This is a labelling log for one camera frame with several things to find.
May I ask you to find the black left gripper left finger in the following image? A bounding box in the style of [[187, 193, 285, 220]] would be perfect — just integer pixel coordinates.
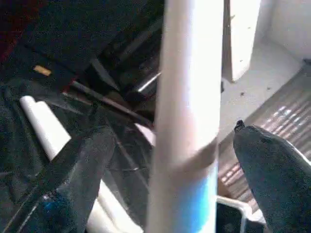
[[0, 126, 117, 233]]

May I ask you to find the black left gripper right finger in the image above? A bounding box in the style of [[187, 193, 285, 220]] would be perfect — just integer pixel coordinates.
[[233, 120, 311, 233]]

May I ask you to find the black work mat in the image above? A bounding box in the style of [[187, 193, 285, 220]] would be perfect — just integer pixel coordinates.
[[0, 80, 158, 233]]

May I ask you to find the black case with yellow label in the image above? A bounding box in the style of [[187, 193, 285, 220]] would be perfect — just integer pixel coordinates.
[[0, 0, 166, 95]]

